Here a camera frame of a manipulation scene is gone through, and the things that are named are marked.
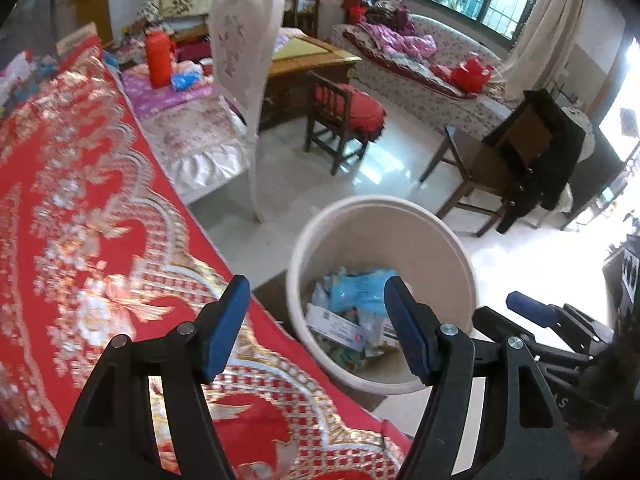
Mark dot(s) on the floral sofa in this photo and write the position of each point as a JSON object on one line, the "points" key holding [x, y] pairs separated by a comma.
{"points": [[411, 84]]}

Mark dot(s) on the blue plastic bag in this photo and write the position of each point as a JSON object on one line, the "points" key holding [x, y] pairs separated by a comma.
{"points": [[362, 291]]}

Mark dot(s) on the dark wooden stool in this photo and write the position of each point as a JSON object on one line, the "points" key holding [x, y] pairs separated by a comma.
{"points": [[526, 162]]}

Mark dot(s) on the wooden side table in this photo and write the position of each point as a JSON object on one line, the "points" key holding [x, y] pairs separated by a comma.
{"points": [[287, 94]]}

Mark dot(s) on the red plastic bag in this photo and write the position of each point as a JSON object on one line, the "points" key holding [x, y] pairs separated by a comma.
{"points": [[469, 76]]}

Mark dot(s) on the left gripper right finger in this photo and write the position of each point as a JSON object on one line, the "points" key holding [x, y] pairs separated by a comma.
{"points": [[522, 435]]}

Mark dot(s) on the beige trash bin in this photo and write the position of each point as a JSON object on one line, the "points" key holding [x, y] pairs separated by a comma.
{"points": [[364, 233]]}

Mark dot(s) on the small red cushioned chair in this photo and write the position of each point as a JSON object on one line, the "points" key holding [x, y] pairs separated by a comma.
{"points": [[341, 120]]}

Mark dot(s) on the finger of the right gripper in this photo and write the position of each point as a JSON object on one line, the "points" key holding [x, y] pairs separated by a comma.
{"points": [[581, 332], [498, 328]]}

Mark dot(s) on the white ornate chair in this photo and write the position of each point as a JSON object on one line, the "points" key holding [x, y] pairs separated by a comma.
{"points": [[203, 144]]}

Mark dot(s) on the red floral tablecloth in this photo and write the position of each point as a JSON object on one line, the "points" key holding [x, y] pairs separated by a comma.
{"points": [[95, 243]]}

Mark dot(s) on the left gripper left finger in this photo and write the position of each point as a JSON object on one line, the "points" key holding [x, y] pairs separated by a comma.
{"points": [[110, 433]]}

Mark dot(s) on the red thermos jug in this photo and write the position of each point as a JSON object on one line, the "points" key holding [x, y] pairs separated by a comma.
{"points": [[158, 51]]}

